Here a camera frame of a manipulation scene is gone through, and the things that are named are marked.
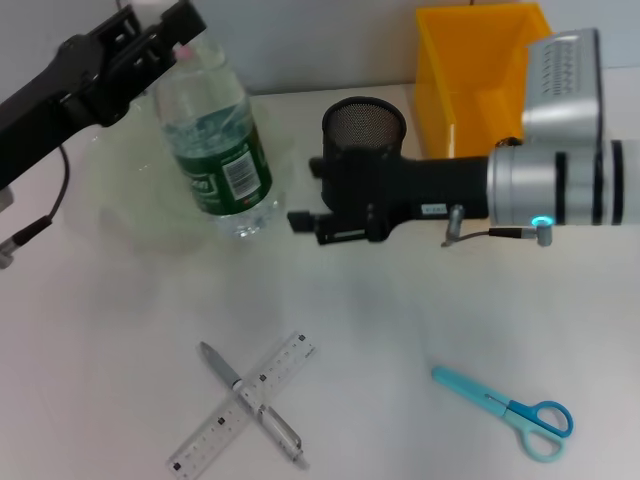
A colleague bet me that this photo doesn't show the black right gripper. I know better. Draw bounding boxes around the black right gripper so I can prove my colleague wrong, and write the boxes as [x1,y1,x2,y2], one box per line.
[286,149,491,247]

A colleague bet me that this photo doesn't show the transparent plastic ruler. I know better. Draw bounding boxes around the transparent plastic ruler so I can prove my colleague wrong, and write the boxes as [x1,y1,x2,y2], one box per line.
[166,331,321,480]

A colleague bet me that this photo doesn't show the yellow plastic bin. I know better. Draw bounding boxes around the yellow plastic bin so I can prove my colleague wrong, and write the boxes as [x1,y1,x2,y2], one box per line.
[415,2,557,160]

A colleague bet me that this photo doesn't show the translucent green fruit bowl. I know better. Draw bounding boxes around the translucent green fruit bowl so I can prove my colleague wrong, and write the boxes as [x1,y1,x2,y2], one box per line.
[67,84,298,252]

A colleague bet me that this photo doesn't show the black mesh pen holder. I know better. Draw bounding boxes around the black mesh pen holder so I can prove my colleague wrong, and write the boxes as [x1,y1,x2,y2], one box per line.
[321,96,409,214]

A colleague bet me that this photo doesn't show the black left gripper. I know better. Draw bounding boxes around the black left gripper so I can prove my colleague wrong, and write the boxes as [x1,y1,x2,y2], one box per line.
[0,0,208,187]

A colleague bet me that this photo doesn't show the grey white pen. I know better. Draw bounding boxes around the grey white pen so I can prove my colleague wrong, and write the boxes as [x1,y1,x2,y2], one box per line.
[199,341,311,472]

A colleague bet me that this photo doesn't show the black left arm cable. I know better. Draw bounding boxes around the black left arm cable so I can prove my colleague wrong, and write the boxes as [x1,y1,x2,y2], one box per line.
[0,143,72,272]

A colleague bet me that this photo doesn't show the clear bottle with green label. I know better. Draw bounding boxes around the clear bottle with green label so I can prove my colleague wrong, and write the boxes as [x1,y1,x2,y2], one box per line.
[130,0,282,241]

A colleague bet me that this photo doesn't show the blue scissors with sheath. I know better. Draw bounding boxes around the blue scissors with sheath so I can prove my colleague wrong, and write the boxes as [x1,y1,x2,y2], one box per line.
[431,365,575,464]

